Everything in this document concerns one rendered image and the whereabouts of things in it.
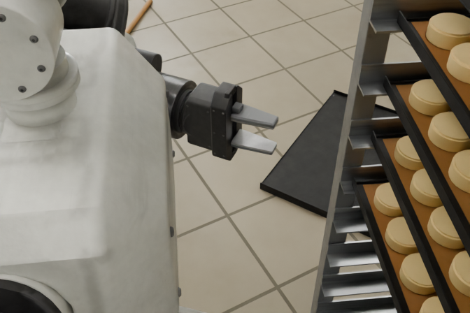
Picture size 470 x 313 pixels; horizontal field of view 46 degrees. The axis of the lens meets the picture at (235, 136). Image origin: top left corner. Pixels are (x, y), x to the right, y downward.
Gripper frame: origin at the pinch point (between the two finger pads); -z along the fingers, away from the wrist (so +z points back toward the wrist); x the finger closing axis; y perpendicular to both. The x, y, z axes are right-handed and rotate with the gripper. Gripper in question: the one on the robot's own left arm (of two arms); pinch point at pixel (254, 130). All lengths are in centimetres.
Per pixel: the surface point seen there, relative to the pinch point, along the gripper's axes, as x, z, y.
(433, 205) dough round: 0.5, -24.8, -4.4
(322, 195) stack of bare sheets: -84, 3, 69
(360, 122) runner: 2.2, -13.3, 4.9
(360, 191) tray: -8.9, -15.4, 3.3
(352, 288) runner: -36.1, -17.4, 5.8
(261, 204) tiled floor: -86, 20, 59
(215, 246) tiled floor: -86, 26, 38
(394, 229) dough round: -6.8, -21.4, -3.4
